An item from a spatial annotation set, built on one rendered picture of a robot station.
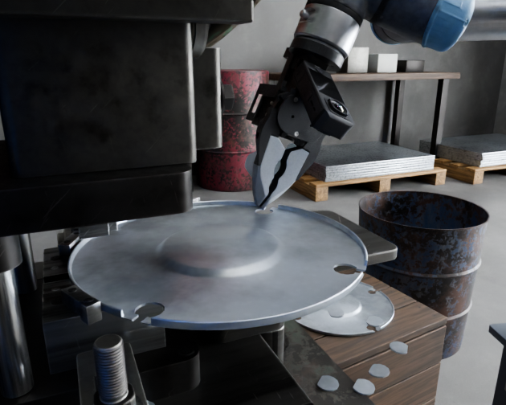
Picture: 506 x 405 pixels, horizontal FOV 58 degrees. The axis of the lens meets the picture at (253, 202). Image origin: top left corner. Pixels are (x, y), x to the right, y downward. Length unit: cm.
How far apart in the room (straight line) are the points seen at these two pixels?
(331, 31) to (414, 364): 88
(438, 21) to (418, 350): 82
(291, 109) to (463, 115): 503
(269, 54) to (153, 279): 375
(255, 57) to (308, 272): 368
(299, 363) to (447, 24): 44
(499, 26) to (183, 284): 60
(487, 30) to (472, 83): 481
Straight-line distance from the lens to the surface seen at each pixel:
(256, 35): 405
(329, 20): 59
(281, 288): 39
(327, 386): 51
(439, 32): 63
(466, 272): 159
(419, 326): 120
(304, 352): 55
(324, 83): 56
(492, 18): 79
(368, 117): 470
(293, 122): 57
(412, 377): 126
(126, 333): 39
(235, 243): 46
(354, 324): 117
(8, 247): 33
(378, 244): 50
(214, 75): 37
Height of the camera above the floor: 97
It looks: 18 degrees down
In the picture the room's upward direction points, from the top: straight up
